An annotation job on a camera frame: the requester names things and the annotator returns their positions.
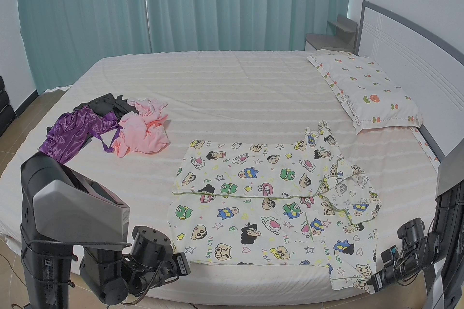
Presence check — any black garment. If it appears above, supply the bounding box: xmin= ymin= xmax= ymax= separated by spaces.
xmin=72 ymin=93 xmax=140 ymax=121

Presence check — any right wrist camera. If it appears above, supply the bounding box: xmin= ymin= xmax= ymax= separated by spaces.
xmin=380 ymin=246 xmax=400 ymax=267

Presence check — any black chest of drawers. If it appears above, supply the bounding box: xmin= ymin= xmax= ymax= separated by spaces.
xmin=0 ymin=76 xmax=16 ymax=138

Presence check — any grey bedside table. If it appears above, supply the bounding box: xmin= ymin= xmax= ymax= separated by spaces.
xmin=304 ymin=14 xmax=359 ymax=56

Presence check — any white printed pillow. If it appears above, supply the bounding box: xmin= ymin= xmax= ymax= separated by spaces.
xmin=307 ymin=50 xmax=423 ymax=135

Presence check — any white printed pyjama top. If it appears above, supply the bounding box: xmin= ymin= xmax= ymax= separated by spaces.
xmin=168 ymin=121 xmax=383 ymax=292

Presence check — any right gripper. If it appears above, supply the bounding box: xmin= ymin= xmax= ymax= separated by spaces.
xmin=368 ymin=261 xmax=411 ymax=294

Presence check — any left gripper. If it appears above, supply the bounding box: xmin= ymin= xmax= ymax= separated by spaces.
xmin=158 ymin=252 xmax=192 ymax=286

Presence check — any pink garment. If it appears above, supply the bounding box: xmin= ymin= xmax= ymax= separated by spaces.
xmin=110 ymin=98 xmax=171 ymax=158

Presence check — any purple satin garment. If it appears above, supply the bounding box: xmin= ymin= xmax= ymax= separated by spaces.
xmin=38 ymin=106 xmax=122 ymax=163

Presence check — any black cable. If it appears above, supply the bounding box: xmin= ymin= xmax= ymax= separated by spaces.
xmin=0 ymin=255 xmax=23 ymax=287
xmin=136 ymin=266 xmax=182 ymax=298

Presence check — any bed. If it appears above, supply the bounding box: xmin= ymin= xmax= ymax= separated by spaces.
xmin=0 ymin=0 xmax=464 ymax=304

